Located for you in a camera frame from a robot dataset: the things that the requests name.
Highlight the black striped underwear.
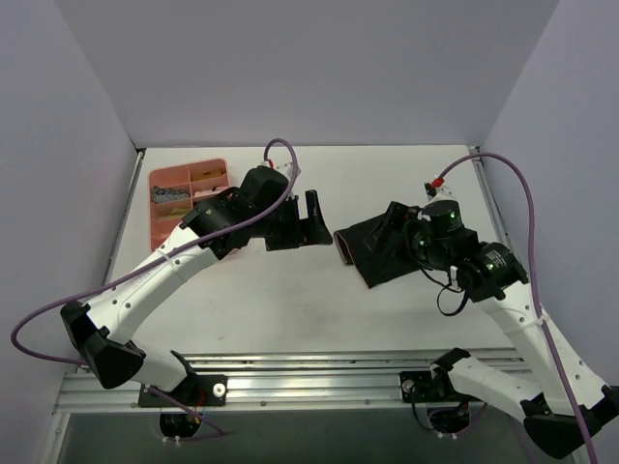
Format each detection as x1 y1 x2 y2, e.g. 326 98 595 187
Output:
334 215 420 289

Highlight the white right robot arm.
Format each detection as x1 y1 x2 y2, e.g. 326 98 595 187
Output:
364 188 618 459

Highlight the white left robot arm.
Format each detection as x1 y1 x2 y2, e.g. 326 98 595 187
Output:
60 165 333 405

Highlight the pink garment in box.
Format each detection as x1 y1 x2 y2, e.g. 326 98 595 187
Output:
192 187 226 201

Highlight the yellow garment in box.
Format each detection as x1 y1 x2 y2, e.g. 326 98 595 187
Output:
191 168 226 182

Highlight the olive garment in box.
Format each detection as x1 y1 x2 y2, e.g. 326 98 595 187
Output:
157 208 191 220

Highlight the pink compartment organizer box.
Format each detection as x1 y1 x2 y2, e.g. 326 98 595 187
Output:
147 159 231 251

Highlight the striped rolled garment in box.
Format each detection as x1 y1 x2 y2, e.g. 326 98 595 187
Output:
150 186 191 204

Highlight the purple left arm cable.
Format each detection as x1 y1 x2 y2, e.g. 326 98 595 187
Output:
10 138 302 364

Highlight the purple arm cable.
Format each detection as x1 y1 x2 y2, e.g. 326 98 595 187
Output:
10 138 302 364
437 152 600 464

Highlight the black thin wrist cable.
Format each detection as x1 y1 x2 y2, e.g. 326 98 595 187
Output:
420 265 471 318

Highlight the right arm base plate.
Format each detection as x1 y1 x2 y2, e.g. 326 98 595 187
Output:
398 370 477 404

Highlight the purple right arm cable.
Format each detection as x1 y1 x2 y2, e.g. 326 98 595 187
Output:
437 152 600 464

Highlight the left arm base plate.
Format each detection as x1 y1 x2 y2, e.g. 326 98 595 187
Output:
137 374 228 408

